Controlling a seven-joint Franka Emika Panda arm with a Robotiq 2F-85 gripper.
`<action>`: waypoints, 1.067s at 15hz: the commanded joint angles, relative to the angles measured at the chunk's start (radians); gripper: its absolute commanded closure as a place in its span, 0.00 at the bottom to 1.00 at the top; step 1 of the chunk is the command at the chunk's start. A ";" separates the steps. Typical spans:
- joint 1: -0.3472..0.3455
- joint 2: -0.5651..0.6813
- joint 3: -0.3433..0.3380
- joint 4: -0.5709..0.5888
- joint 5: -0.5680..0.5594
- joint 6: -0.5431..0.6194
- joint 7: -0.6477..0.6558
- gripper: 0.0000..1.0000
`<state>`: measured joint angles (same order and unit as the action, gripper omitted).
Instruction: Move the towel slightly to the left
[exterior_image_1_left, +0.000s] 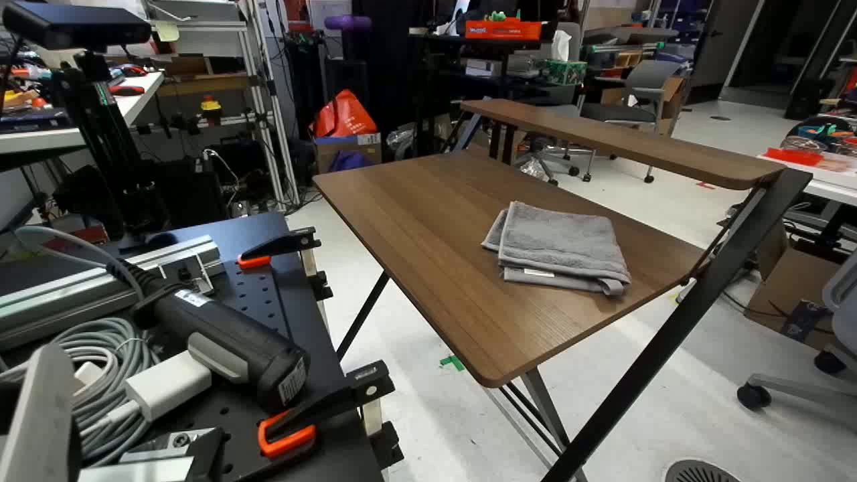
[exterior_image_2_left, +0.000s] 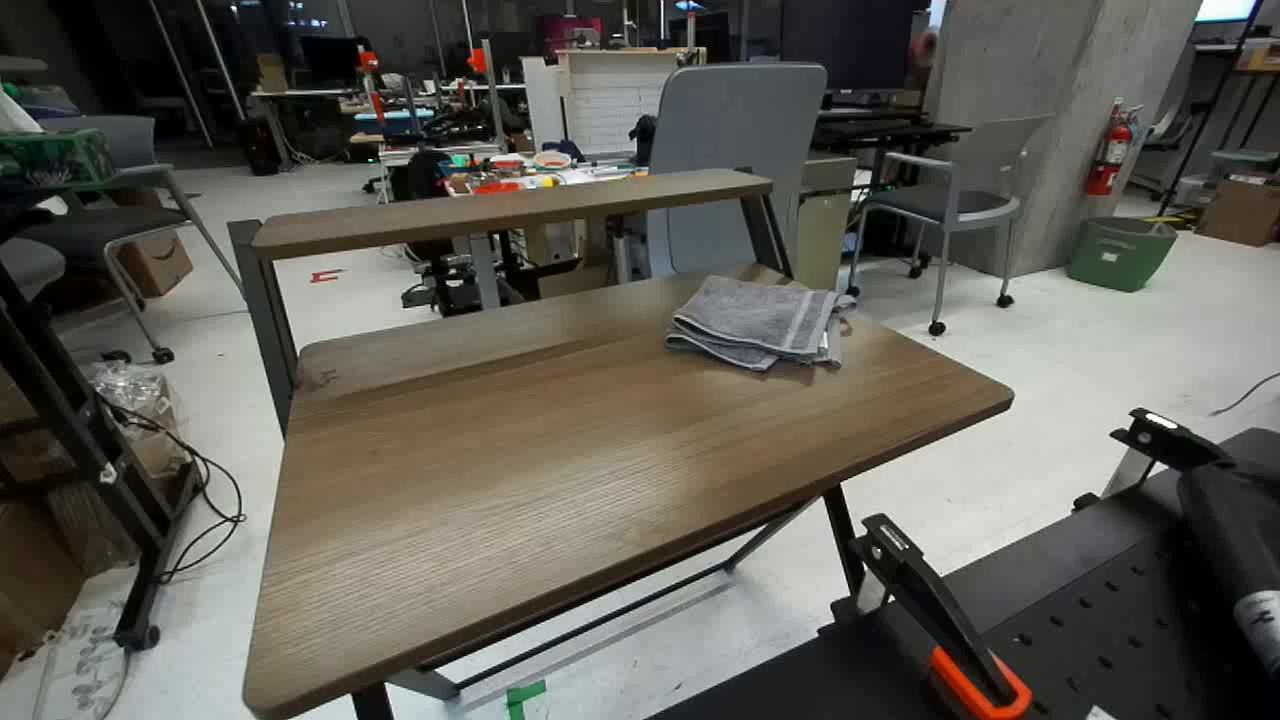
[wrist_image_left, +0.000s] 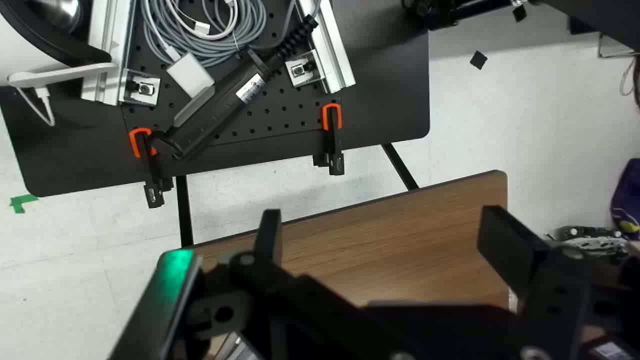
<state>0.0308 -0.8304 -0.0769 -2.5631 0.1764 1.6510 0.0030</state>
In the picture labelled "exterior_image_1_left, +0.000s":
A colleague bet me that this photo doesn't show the large flat cardboard box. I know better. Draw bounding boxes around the large flat cardboard box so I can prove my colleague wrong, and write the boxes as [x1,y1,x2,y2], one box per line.
[741,244,842,353]

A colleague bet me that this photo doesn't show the black camera stand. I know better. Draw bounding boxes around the black camera stand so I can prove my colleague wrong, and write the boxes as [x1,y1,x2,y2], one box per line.
[48,49,174,237]

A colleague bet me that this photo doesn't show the grey flat panel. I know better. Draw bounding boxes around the grey flat panel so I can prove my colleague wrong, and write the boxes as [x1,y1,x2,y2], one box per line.
[0,344,83,482]

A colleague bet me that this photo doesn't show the black box camera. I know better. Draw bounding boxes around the black box camera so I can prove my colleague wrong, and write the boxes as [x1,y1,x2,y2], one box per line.
[0,0,154,52]

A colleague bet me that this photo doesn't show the wooden desk with black frame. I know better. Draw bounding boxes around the wooden desk with black frame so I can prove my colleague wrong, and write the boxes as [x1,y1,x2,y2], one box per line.
[311,95,814,482]

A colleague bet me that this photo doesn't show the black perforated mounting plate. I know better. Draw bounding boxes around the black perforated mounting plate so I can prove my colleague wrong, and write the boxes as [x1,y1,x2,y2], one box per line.
[0,211,406,482]

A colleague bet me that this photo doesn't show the white cluttered work table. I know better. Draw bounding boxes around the white cluttered work table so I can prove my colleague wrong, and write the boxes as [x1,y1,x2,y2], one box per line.
[0,68,168,162]

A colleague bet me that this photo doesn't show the aluminium extrusion bar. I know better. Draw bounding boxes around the aluminium extrusion bar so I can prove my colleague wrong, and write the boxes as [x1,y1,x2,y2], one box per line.
[0,237,224,353]

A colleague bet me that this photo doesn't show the orange box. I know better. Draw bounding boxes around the orange box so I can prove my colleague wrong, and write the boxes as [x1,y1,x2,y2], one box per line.
[460,20,547,45]

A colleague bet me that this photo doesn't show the metal shelving rack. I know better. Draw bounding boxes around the metal shelving rack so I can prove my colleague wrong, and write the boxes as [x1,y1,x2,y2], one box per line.
[145,0,303,214]

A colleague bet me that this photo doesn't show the grey coiled cable bundle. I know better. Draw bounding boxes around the grey coiled cable bundle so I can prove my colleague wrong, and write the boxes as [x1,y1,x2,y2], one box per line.
[38,317,168,466]

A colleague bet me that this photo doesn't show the round floor drain grate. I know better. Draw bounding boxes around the round floor drain grate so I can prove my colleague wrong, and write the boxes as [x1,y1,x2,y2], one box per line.
[664,458,741,482]

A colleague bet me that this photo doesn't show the black cylindrical handheld device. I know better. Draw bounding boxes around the black cylindrical handheld device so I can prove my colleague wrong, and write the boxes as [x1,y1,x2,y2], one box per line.
[130,284,311,415]

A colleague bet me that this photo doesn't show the white power adapter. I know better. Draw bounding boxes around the white power adapter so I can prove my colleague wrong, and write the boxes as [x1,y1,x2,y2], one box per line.
[123,349,213,423]

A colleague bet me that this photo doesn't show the grey office chair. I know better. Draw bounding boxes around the grey office chair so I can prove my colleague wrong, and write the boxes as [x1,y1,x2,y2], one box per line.
[532,59,690,189]

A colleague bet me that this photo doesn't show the purple roll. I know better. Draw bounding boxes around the purple roll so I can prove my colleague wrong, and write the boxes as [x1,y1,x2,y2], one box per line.
[322,12,375,36]

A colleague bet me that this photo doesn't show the grey towel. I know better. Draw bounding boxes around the grey towel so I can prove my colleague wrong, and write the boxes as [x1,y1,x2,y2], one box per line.
[480,199,634,301]

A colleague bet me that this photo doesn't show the large black orange clamp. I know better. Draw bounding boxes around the large black orange clamp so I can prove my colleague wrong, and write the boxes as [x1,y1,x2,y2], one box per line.
[253,359,395,465]

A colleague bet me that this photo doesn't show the small cardboard box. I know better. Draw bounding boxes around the small cardboard box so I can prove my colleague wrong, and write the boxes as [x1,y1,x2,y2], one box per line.
[311,132,385,175]

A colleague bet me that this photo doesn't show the white table with red items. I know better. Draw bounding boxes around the white table with red items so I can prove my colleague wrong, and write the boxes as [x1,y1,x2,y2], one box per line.
[758,116,857,210]

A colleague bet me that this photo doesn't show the orange bag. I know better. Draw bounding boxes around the orange bag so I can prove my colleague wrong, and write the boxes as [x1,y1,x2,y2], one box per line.
[308,90,381,142]

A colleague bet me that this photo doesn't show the small black orange clamp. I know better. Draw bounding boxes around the small black orange clamp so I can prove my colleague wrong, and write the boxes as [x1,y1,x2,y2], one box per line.
[235,225,324,277]

